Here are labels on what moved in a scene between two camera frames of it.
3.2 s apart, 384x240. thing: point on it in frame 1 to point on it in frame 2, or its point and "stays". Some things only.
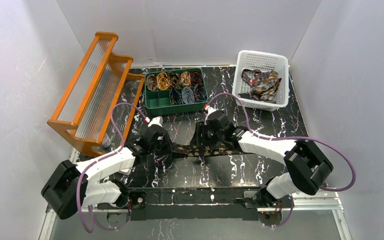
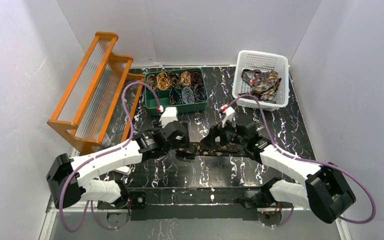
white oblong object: (127, 171) stays
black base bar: (194, 202) stays
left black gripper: (171, 145) to (181, 139)
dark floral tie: (203, 150) stays
